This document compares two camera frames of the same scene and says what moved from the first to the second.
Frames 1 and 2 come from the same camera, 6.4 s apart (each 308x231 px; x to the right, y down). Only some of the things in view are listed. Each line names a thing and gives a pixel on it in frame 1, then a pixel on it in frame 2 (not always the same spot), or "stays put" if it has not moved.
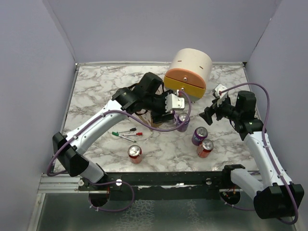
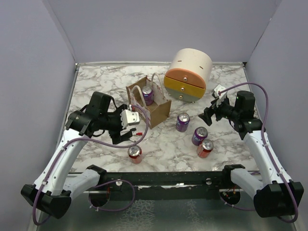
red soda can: (135, 153) stays put
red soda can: (204, 147) stays put
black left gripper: (159, 117) -> (116, 135)
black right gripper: (207, 114) stays put
